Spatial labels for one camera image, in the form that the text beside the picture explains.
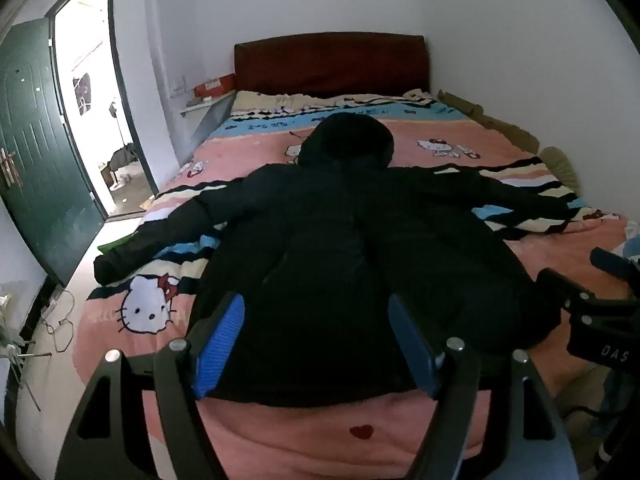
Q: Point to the white wall switch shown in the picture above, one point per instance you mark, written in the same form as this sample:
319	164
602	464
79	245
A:
178	86

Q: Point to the pink cartoon printed blanket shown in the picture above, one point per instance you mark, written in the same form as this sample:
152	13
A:
350	440

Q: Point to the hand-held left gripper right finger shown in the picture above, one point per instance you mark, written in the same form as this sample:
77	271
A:
412	345

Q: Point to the white wall shelf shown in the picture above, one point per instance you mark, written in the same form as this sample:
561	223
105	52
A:
205	105

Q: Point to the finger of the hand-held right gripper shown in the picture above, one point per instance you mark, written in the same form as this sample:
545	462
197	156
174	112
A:
612	262
565	285

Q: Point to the dark red bed headboard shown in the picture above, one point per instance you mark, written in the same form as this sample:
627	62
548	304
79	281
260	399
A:
330	62

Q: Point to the green cloth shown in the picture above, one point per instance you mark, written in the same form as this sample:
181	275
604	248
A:
114	246

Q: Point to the orange box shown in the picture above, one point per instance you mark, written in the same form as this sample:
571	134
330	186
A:
215	85

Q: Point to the black hooded jacket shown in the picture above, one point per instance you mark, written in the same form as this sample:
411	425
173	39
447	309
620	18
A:
325	235

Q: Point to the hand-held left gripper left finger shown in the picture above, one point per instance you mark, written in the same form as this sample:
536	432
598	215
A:
220	345

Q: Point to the green door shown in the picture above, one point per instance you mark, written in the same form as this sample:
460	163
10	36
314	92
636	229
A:
35	160

